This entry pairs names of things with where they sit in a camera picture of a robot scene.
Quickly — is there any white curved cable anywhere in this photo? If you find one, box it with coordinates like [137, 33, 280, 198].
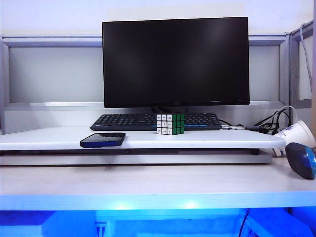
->
[280, 105, 297, 124]

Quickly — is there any black computer keyboard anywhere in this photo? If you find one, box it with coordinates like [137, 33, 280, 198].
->
[89, 112, 223, 132]

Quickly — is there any grey narrow partition panel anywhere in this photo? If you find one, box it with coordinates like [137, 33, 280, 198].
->
[289, 23, 316, 124]

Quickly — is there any white desk riser platform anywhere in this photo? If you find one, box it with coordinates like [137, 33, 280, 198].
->
[0, 126, 287, 166]

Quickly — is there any cable with silver plugs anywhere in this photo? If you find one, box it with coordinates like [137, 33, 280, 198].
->
[219, 119, 260, 131]

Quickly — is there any dark blue smartphone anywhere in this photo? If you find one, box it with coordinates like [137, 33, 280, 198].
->
[79, 132, 126, 149]

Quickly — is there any black computer monitor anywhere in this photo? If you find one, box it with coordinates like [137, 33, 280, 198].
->
[102, 16, 250, 109]

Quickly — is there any white hanging cable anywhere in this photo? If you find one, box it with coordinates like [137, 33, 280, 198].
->
[299, 22, 314, 96]

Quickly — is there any black cable tangle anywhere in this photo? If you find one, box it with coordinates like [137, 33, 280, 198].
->
[253, 109, 290, 135]

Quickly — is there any black and blue computer mouse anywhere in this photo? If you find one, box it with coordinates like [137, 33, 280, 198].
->
[285, 142, 316, 180]

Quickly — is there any Rubik's cube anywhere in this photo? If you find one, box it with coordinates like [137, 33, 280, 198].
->
[156, 113, 186, 136]

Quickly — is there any white socket under desk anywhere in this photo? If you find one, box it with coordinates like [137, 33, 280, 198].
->
[94, 221, 108, 237]

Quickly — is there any grey wide partition panel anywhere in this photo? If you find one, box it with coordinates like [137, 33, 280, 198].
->
[0, 34, 291, 135]

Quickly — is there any dark cable under desk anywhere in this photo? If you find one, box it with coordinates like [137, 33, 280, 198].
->
[239, 208, 250, 237]

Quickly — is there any white paper cup blue print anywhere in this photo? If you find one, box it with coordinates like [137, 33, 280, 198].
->
[273, 120, 316, 158]

